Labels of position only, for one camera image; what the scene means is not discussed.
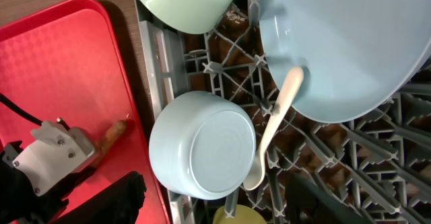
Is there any orange carrot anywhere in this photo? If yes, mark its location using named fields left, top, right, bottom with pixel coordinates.
left=90, top=120, right=127, bottom=167

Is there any small light blue bowl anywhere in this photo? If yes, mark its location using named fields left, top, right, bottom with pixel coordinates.
left=149, top=91, right=256, bottom=200

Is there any red serving tray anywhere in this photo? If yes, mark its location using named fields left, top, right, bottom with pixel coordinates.
left=1, top=0, right=169, bottom=223

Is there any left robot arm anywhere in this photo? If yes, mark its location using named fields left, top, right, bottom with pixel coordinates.
left=1, top=161, right=69, bottom=223

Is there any grey dishwasher rack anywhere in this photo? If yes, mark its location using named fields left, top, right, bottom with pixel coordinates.
left=135, top=0, right=430, bottom=223

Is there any left black cable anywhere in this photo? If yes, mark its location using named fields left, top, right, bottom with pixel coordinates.
left=0, top=92, right=44, bottom=127

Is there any yellow plastic cup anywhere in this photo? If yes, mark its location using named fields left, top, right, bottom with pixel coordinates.
left=212, top=204, right=267, bottom=224

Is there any large light blue plate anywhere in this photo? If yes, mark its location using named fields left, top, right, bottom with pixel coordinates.
left=259, top=0, right=430, bottom=123

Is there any green bowl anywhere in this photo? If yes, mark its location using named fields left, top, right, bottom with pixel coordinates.
left=140, top=0, right=233, bottom=34

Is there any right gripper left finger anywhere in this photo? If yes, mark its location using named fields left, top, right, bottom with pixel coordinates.
left=53, top=171, right=146, bottom=224

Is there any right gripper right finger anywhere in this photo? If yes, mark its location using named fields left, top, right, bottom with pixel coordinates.
left=285, top=173, right=370, bottom=224

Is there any white plastic spoon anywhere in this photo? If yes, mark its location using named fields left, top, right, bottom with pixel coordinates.
left=243, top=66, right=304, bottom=190

